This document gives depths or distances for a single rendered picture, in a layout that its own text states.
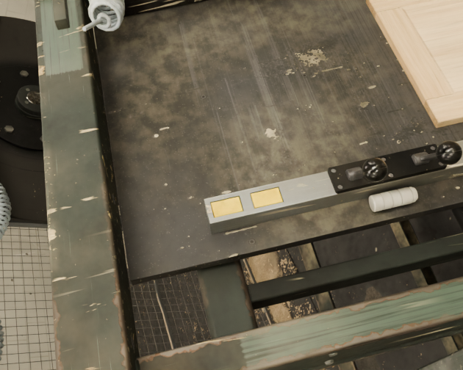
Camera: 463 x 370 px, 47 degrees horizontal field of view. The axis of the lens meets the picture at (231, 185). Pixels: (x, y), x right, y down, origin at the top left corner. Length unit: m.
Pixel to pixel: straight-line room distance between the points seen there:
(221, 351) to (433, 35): 0.79
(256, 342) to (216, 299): 0.14
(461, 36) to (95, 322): 0.92
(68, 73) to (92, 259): 0.39
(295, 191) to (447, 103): 0.37
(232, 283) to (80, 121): 0.39
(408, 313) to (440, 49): 0.59
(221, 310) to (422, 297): 0.32
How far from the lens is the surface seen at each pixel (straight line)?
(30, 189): 1.55
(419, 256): 1.01
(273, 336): 0.81
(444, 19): 1.29
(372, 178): 0.83
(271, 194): 0.92
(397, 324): 0.84
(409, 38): 1.22
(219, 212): 0.90
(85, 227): 0.86
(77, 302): 0.82
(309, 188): 0.93
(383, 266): 0.98
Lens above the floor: 2.14
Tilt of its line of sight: 31 degrees down
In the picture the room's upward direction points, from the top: 84 degrees counter-clockwise
